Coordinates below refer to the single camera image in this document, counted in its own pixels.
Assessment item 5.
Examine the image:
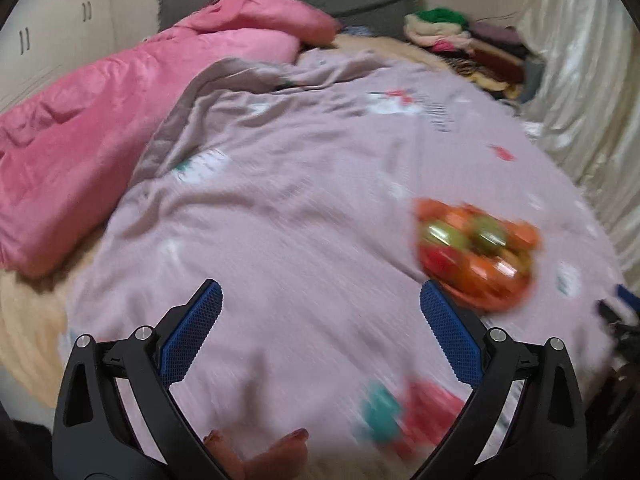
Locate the orange bear-shaped plate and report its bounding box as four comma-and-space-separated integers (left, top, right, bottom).
412, 197, 543, 311

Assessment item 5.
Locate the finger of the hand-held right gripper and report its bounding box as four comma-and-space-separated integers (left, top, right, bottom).
616, 284, 640, 313
596, 299, 640, 343

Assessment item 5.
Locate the red tomato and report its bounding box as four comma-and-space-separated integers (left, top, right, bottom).
422, 247, 463, 281

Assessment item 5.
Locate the cream satin curtain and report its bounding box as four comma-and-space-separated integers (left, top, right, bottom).
515, 0, 640, 261

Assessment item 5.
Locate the large green citrus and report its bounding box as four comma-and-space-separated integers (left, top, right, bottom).
422, 217, 471, 253

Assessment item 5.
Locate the pile of folded clothes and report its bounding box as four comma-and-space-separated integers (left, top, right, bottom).
402, 7, 546, 103

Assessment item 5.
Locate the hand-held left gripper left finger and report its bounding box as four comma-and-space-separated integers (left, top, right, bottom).
52, 279, 231, 480

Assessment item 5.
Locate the pink quilt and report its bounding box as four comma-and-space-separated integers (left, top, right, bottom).
0, 0, 338, 278

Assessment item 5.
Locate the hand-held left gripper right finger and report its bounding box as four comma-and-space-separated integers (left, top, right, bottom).
419, 279, 588, 480

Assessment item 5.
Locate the small green citrus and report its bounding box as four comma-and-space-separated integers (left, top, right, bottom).
470, 215, 508, 256

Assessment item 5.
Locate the person's bare foot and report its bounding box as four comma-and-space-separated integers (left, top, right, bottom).
204, 429, 246, 480
245, 427, 309, 480

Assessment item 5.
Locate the purple printed blanket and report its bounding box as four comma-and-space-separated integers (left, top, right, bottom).
65, 50, 626, 480

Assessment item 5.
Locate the cream wardrobe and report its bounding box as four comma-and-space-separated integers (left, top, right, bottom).
0, 0, 121, 106

